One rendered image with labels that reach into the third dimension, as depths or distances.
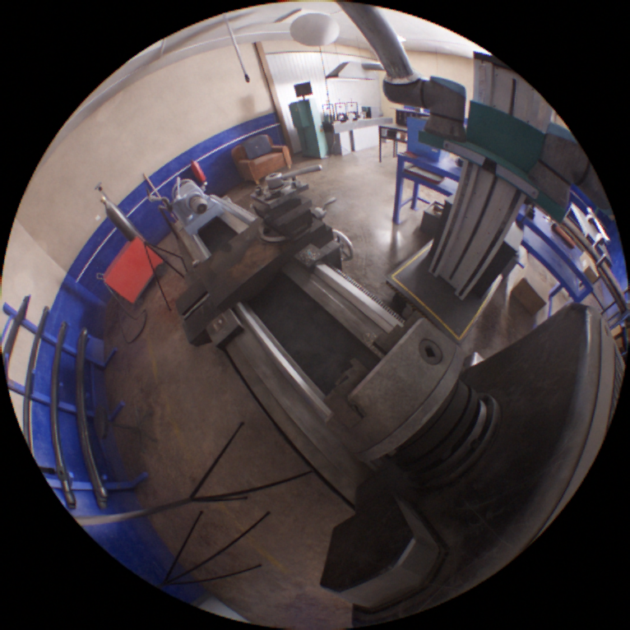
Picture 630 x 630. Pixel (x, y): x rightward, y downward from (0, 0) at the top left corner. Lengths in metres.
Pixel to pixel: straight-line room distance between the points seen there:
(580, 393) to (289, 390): 0.65
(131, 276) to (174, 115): 3.09
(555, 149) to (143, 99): 4.93
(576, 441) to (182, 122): 4.86
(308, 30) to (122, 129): 3.37
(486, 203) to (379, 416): 1.11
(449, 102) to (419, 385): 0.92
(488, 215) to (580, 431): 1.09
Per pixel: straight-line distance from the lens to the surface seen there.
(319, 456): 0.63
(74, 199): 4.92
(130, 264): 3.34
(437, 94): 0.95
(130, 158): 4.61
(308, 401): 0.61
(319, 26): 4.05
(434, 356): 0.26
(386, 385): 0.23
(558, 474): 0.24
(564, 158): 0.87
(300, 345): 0.78
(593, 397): 0.28
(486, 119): 1.05
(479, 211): 1.22
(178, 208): 1.40
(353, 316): 0.68
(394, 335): 0.35
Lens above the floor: 1.44
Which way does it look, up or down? 61 degrees down
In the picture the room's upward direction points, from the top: 21 degrees counter-clockwise
